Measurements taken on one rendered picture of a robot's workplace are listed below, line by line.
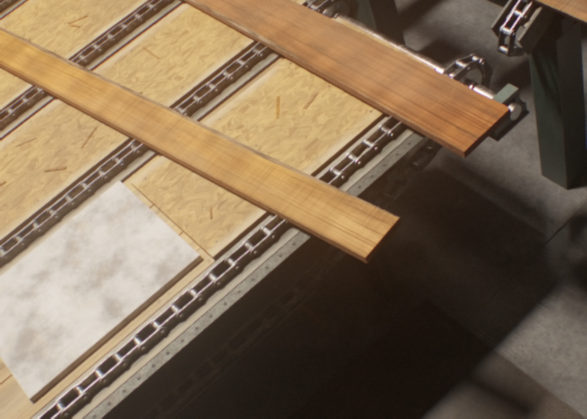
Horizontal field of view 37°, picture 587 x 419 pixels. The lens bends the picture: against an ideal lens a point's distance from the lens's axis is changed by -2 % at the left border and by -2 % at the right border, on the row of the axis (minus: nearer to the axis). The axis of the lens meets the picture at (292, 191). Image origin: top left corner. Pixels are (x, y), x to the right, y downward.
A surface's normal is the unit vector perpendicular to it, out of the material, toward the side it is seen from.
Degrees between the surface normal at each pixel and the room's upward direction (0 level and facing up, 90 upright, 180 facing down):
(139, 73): 0
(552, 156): 90
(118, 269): 0
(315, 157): 0
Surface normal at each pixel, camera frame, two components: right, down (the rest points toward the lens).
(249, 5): -0.27, -0.63
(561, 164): -0.73, 0.62
